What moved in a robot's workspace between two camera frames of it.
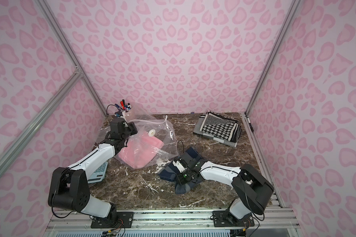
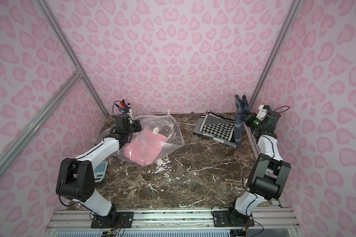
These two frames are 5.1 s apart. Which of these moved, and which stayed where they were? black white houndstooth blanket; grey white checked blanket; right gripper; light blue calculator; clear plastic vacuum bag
Moved: clear plastic vacuum bag; right gripper
Stayed: grey white checked blanket; light blue calculator; black white houndstooth blanket
